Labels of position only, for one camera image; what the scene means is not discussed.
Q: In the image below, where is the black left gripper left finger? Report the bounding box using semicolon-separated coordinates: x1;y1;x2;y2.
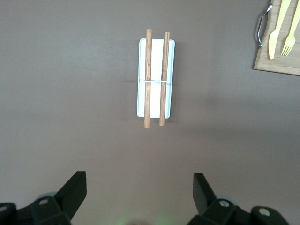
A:
0;171;88;225

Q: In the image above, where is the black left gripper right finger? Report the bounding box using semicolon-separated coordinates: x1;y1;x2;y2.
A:
187;172;291;225

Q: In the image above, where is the brown table cover mat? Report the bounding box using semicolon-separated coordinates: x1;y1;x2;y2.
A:
0;0;300;225

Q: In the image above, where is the dark wooden rod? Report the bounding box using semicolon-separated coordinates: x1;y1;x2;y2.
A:
159;31;171;127

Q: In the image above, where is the white rectangular tray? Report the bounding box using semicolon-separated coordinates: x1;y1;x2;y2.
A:
136;38;176;119

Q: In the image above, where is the light wooden rod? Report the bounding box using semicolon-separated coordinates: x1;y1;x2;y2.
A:
143;29;154;129

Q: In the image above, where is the wooden cutting board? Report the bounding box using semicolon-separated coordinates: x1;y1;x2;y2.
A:
254;0;300;76

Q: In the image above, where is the yellow plastic knife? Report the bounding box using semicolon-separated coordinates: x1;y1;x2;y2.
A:
268;0;292;60

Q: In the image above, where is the yellow plastic fork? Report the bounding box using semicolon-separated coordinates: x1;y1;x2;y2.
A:
280;0;300;56

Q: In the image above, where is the metal cutting board handle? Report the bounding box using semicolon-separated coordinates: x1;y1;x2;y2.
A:
254;4;273;49

